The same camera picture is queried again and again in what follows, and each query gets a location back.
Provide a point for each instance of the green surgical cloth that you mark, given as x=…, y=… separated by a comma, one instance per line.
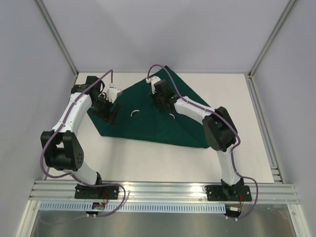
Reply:
x=150, y=124

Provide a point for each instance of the aluminium frame post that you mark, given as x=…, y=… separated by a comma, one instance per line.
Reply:
x=52, y=28
x=273, y=35

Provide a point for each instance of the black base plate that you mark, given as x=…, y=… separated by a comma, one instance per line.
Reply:
x=87, y=192
x=219, y=193

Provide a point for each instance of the aluminium front rail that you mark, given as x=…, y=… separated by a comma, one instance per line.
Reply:
x=176, y=192

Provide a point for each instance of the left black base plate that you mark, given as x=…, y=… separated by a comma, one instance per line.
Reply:
x=87, y=192

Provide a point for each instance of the left aluminium frame post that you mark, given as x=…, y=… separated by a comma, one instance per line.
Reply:
x=52, y=28

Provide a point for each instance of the right aluminium frame post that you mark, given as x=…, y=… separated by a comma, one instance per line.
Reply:
x=273, y=35

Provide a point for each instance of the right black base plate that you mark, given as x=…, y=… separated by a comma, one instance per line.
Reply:
x=219, y=193

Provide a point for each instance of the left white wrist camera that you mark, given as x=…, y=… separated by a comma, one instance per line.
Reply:
x=113, y=93

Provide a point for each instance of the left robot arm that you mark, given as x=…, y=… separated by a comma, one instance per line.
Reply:
x=61, y=149

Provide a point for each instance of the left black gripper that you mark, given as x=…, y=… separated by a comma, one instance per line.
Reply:
x=104, y=115

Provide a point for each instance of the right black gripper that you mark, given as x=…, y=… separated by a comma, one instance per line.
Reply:
x=160, y=100

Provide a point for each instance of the grey slotted cable duct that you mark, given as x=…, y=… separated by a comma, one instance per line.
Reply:
x=134, y=207

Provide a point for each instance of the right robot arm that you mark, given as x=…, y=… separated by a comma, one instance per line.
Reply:
x=220, y=132

